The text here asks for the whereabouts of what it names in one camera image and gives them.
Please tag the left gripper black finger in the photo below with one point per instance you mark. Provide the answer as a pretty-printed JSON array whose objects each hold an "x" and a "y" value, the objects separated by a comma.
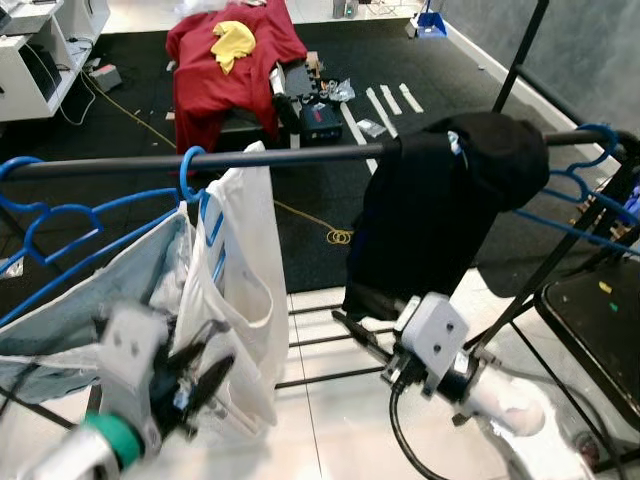
[
  {"x": 195, "y": 354},
  {"x": 212, "y": 385}
]

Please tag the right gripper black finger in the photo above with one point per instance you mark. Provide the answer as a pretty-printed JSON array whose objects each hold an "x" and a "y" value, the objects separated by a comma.
[{"x": 360, "y": 335}]

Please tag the white garment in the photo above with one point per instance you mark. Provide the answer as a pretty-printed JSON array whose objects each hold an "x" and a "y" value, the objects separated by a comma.
[{"x": 245, "y": 300}]

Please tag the black floor mat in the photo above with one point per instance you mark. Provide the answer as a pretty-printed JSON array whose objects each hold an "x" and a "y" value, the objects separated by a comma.
[{"x": 310, "y": 250}]

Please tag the light blue shorts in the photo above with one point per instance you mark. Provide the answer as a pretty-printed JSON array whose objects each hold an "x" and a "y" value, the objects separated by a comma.
[{"x": 90, "y": 310}]

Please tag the black folding chair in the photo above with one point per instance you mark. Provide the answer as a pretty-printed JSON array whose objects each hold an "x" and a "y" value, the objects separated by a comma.
[{"x": 595, "y": 340}]

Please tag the black garment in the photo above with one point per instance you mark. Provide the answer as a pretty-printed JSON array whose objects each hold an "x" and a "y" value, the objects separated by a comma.
[{"x": 440, "y": 200}]

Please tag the black metal clothes rack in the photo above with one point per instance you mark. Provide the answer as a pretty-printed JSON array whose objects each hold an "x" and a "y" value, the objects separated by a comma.
[{"x": 300, "y": 157}]

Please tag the black equipment case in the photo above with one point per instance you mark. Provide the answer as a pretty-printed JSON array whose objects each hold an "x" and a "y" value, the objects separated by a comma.
[{"x": 315, "y": 115}]

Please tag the red cloth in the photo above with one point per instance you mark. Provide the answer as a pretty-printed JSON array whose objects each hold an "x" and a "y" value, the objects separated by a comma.
[{"x": 200, "y": 85}]

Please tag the small grey box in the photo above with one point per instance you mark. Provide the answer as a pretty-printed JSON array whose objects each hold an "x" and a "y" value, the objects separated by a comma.
[{"x": 105, "y": 75}]

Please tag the yellow cloth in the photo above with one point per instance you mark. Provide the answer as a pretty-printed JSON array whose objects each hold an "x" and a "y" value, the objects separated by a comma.
[{"x": 235, "y": 40}]

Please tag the blue dustpan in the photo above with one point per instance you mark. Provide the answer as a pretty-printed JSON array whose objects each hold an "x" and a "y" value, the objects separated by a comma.
[{"x": 432, "y": 22}]

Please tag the white cabinet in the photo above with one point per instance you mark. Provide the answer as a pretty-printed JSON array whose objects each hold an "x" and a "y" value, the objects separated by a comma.
[{"x": 40, "y": 60}]

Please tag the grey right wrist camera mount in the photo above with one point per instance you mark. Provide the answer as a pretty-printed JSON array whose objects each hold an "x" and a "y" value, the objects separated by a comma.
[{"x": 435, "y": 335}]

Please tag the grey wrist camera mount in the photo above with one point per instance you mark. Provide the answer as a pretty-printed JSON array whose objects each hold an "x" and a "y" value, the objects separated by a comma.
[
  {"x": 130, "y": 345},
  {"x": 435, "y": 335}
]

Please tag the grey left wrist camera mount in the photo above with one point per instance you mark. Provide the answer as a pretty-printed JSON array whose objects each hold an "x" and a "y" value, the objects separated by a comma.
[{"x": 130, "y": 345}]

